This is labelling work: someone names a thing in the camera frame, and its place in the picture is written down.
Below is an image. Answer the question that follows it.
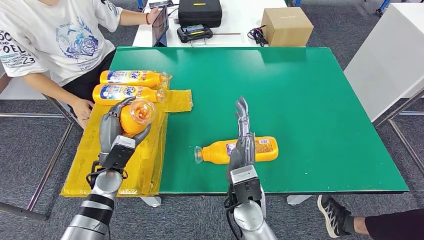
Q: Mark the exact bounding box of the orange detergent bottle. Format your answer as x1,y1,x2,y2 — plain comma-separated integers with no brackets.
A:
194,136,279,165
99,69,168,89
119,98,157,138
92,84,166,106

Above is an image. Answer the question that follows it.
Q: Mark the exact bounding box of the black carrying case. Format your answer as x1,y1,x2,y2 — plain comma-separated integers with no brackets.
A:
177,0,223,29

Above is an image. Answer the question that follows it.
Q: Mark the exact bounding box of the black handheld controller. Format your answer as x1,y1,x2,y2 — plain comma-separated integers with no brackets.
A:
176,24,214,44

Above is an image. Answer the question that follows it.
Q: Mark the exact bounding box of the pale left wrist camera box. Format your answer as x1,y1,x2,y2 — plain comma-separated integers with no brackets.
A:
100,135,137,170

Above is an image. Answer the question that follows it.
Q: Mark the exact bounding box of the white table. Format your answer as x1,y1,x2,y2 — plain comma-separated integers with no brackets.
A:
132,0,306,48

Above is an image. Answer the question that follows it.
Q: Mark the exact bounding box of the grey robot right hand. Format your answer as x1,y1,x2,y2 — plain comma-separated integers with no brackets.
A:
226,96,257,185

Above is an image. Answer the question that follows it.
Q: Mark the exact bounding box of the steel table frame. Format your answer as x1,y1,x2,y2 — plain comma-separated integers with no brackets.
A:
373,87,424,176

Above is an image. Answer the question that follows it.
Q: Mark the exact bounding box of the person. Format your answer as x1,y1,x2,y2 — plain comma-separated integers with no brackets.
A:
0,0,162,131
316,194,424,240

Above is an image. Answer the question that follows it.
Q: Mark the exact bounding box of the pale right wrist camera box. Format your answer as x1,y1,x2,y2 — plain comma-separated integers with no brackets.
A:
230,164,263,204

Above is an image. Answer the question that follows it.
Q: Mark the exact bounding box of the black and white sneaker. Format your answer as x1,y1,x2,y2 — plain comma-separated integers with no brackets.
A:
316,194,353,239

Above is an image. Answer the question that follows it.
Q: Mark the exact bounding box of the black cable bundle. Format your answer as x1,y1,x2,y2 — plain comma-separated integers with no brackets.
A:
247,25,269,48

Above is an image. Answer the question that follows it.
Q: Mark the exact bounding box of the black phone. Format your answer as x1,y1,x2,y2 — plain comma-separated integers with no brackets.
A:
149,0,174,10

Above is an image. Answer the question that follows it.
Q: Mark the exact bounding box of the black tablet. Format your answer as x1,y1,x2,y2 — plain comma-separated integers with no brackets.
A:
151,5,170,48

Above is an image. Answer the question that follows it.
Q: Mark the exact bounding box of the brown cardboard box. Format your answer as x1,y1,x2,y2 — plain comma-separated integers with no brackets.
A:
260,7,315,48

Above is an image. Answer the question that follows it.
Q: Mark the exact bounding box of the person's right hand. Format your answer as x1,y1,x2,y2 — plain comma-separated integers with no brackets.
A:
70,98,96,131

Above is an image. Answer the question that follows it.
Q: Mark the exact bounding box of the yellow taped cardboard sheet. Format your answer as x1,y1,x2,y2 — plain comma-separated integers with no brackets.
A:
60,71,194,199

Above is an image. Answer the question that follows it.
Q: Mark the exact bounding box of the white table foot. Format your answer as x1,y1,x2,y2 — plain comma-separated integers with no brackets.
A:
286,195,314,207
140,196,163,208

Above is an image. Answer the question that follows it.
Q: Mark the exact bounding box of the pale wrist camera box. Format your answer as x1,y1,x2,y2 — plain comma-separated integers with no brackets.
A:
230,164,263,204
100,135,137,170

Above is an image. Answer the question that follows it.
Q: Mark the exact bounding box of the grey steel table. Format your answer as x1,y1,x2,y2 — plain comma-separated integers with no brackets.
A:
0,71,84,223

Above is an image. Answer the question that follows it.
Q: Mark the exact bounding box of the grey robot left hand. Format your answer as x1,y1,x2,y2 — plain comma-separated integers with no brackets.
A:
98,96,153,164

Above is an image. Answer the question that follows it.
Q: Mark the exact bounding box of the white cabinet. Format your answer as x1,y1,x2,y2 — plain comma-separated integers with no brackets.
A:
343,3,424,123

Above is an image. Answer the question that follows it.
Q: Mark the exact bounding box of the person's left hand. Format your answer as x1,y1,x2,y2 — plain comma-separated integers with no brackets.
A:
147,7,162,25

